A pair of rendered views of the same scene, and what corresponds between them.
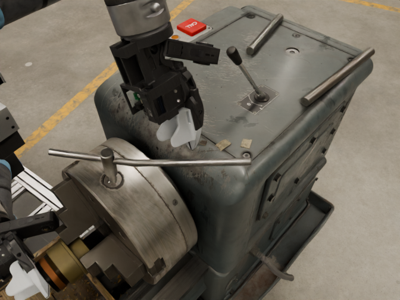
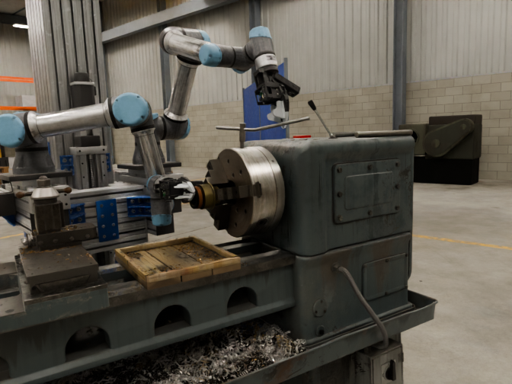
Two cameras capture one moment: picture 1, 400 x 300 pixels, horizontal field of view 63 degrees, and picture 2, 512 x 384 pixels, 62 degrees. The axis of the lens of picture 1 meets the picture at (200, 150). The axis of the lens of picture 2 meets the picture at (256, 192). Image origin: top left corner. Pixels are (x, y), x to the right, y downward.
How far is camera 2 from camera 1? 1.19 m
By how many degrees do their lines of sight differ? 44
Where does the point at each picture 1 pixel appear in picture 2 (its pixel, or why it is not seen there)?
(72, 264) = (209, 188)
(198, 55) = (289, 84)
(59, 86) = not seen: hidden behind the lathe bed
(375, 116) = not seen: outside the picture
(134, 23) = (263, 61)
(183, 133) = (279, 111)
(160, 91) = (270, 84)
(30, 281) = (187, 185)
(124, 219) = (244, 155)
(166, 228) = (265, 169)
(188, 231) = (279, 181)
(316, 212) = not seen: hidden behind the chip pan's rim
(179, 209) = (274, 164)
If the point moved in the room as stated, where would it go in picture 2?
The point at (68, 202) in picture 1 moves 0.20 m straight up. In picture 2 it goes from (215, 167) to (212, 110)
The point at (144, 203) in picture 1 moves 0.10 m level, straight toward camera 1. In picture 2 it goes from (255, 155) to (257, 156)
